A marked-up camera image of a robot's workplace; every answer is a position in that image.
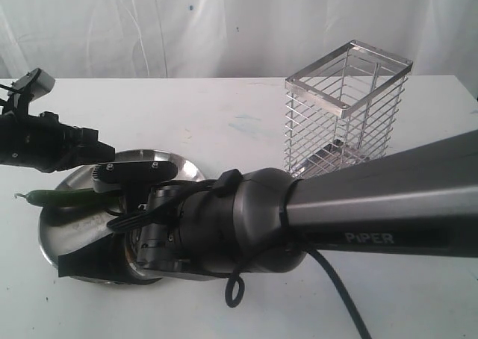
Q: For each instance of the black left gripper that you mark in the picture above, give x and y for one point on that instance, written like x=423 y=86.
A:
x=45 y=144

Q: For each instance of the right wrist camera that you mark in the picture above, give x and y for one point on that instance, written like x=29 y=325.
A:
x=117 y=176

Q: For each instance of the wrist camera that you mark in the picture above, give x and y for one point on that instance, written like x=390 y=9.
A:
x=117 y=176
x=33 y=85

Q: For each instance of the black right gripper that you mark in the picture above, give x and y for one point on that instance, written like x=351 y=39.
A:
x=184 y=233

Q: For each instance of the wire metal basket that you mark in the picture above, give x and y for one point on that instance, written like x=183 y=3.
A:
x=341 y=109

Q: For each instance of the white backdrop curtain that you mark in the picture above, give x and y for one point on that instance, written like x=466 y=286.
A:
x=242 y=38

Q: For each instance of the round steel plate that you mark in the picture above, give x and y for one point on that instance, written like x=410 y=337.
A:
x=65 y=230

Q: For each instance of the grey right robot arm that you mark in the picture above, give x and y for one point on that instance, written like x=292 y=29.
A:
x=422 y=201

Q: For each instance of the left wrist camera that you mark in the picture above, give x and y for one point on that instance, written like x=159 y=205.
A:
x=33 y=85

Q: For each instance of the green cucumber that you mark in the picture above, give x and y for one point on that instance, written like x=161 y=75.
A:
x=65 y=198

